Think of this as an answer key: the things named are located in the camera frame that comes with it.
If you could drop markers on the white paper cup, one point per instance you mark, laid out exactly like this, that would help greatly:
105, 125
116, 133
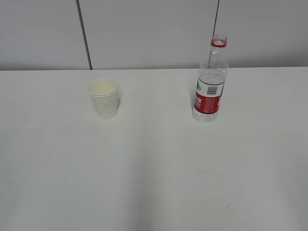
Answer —
105, 97

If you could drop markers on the clear plastic water bottle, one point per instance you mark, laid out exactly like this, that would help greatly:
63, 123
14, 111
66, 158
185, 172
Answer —
212, 76

